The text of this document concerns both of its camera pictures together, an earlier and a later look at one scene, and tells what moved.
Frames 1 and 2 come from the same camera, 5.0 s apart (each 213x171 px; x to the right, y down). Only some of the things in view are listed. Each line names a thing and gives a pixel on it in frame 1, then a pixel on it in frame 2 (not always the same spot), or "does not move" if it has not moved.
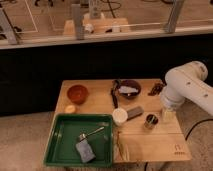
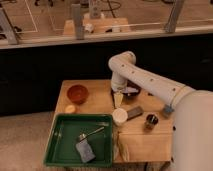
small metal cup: (151, 121) does not move
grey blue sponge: (85, 151) does not move
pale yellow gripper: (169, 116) -> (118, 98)
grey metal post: (78, 20) does not move
